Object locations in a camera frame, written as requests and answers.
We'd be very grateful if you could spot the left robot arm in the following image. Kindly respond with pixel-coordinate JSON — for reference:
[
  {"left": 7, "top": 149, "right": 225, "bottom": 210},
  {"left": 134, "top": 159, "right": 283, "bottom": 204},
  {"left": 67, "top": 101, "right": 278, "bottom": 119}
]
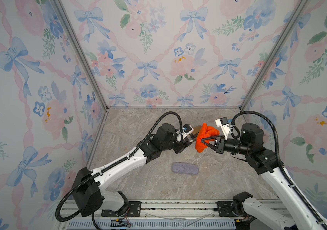
[{"left": 72, "top": 123, "right": 200, "bottom": 217}]

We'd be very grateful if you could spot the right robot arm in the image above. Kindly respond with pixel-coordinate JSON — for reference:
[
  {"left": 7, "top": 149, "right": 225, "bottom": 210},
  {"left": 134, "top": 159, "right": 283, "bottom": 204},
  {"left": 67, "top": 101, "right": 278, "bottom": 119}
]
[{"left": 197, "top": 123, "right": 327, "bottom": 230}]

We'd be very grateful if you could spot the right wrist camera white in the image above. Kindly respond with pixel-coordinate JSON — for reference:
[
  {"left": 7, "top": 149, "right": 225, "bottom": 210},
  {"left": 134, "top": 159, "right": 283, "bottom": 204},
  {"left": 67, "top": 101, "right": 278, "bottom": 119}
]
[{"left": 215, "top": 117, "right": 233, "bottom": 139}]

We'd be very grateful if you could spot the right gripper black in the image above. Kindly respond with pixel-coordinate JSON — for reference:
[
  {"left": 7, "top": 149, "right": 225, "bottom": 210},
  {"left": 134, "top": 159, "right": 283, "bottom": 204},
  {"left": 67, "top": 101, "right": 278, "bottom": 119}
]
[{"left": 200, "top": 134, "right": 250, "bottom": 156}]

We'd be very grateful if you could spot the orange microfiber cloth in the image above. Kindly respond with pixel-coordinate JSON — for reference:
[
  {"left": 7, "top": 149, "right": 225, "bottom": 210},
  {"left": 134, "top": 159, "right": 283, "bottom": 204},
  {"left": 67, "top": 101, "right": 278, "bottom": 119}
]
[{"left": 195, "top": 123, "right": 220, "bottom": 153}]

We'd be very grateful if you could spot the brown plaid eyeglass case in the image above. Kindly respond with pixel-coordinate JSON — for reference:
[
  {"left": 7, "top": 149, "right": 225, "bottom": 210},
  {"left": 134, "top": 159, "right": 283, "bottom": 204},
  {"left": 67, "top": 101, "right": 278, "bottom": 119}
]
[{"left": 187, "top": 126, "right": 202, "bottom": 143}]

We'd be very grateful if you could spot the purple fabric eyeglass case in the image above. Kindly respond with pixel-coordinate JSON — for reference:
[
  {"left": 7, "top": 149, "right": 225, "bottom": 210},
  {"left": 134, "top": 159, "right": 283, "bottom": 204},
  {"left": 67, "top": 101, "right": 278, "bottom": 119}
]
[{"left": 172, "top": 162, "right": 200, "bottom": 175}]

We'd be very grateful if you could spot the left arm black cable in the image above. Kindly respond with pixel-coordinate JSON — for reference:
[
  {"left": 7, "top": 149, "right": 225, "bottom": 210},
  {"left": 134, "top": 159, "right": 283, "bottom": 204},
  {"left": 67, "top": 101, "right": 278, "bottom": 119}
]
[{"left": 55, "top": 111, "right": 183, "bottom": 222}]

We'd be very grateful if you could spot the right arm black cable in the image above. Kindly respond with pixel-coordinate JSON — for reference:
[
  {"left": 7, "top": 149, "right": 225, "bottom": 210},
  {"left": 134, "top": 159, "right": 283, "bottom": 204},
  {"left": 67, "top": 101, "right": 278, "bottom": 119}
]
[{"left": 230, "top": 110, "right": 327, "bottom": 230}]

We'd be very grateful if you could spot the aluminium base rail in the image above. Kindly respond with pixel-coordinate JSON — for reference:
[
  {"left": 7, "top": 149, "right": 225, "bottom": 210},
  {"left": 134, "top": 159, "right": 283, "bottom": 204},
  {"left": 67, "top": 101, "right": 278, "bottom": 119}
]
[{"left": 57, "top": 199, "right": 299, "bottom": 230}]

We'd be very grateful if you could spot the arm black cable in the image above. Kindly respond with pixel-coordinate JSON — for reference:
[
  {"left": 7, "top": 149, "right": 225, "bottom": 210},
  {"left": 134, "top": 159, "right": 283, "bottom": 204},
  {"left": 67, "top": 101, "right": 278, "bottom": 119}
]
[
  {"left": 55, "top": 111, "right": 183, "bottom": 222},
  {"left": 230, "top": 110, "right": 327, "bottom": 230}
]

